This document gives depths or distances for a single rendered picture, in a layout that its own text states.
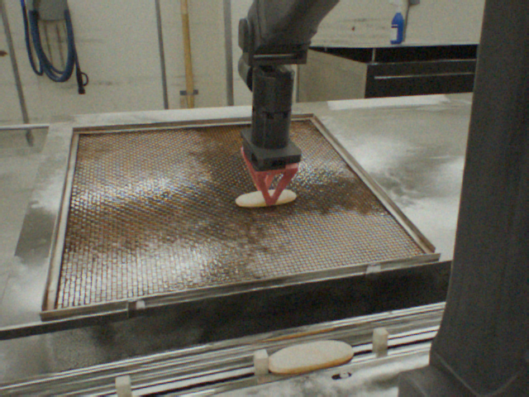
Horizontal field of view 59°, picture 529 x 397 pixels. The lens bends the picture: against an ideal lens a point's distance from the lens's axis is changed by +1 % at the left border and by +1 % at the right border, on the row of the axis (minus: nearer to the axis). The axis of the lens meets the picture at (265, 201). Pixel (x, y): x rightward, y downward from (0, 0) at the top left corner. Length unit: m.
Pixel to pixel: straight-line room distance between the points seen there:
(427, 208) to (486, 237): 0.53
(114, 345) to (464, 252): 0.46
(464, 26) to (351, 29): 1.16
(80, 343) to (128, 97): 3.58
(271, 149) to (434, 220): 0.28
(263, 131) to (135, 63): 3.48
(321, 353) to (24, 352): 0.36
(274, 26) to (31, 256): 0.42
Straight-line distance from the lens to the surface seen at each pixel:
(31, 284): 0.64
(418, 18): 4.82
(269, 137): 0.66
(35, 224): 0.74
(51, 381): 0.55
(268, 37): 0.58
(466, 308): 0.29
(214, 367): 0.54
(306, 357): 0.53
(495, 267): 0.27
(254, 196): 0.73
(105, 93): 4.14
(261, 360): 0.52
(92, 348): 0.64
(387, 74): 2.36
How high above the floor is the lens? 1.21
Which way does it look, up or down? 23 degrees down
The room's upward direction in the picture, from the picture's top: straight up
